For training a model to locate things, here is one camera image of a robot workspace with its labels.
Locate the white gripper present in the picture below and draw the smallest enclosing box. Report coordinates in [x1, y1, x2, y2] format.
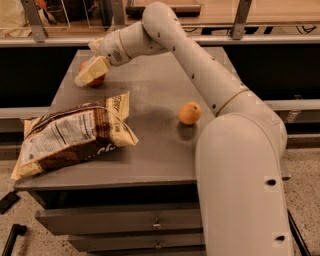
[74, 30, 130, 87]

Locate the red apple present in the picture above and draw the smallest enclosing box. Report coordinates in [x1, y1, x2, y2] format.
[80, 67, 105, 87]

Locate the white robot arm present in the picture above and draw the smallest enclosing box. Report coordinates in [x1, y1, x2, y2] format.
[75, 2, 294, 256]

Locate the grey metal railing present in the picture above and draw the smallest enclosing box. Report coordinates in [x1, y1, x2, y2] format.
[0, 0, 320, 47]

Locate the brown and cream snack bag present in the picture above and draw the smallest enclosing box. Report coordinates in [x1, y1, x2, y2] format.
[11, 93, 138, 180]

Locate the black tray on counter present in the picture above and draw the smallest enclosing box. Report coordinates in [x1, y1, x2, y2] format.
[125, 0, 201, 17]

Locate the orange fruit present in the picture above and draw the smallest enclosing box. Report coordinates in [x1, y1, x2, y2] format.
[178, 102, 202, 125]

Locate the grey metal drawer cabinet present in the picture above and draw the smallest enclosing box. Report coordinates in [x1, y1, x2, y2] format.
[13, 46, 292, 256]

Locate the black flat object on floor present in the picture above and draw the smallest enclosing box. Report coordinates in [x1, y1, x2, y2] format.
[0, 191, 20, 215]

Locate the upper grey drawer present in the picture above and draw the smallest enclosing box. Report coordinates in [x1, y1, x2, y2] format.
[35, 203, 202, 235]

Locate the grey drawer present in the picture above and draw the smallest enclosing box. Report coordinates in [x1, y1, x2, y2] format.
[69, 231, 205, 252]
[35, 203, 202, 235]

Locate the lower grey drawer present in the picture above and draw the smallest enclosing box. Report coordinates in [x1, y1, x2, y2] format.
[69, 231, 205, 252]

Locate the black left base leg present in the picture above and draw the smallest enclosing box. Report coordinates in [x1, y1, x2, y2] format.
[1, 224, 27, 256]

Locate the black base leg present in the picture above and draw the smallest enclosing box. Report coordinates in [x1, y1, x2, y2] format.
[1, 224, 27, 256]
[288, 211, 312, 256]

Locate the black right base leg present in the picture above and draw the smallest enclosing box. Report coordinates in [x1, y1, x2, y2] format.
[288, 211, 312, 256]

